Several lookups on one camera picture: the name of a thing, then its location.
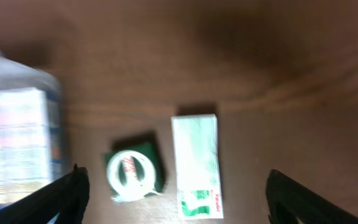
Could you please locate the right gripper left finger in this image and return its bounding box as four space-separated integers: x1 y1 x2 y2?
0 165 90 224

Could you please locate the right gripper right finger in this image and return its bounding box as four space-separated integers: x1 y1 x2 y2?
265 169 358 224

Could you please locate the green square box white ring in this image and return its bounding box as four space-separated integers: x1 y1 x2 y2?
103 132 167 203

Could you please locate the long blue box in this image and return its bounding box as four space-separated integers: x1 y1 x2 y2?
0 87 63 209

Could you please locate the white and green box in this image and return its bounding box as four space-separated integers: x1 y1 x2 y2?
171 114 224 220

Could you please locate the clear plastic container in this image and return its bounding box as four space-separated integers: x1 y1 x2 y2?
0 42 71 218

